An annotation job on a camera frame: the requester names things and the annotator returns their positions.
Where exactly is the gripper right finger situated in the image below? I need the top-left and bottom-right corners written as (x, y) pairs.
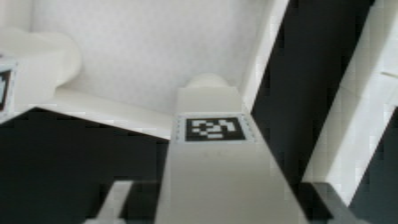
top-left (313, 182), bottom-right (371, 224)

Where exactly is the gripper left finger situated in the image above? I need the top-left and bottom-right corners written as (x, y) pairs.
top-left (85, 181), bottom-right (133, 224)

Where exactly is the white desk leg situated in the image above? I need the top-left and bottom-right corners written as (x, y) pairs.
top-left (154, 73), bottom-right (309, 224)
top-left (0, 28), bottom-right (82, 124)

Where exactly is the white desk tabletop tray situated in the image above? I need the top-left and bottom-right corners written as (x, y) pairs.
top-left (0, 0), bottom-right (289, 138)

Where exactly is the white front fence bar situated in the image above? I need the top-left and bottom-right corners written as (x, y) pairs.
top-left (302, 0), bottom-right (398, 204)

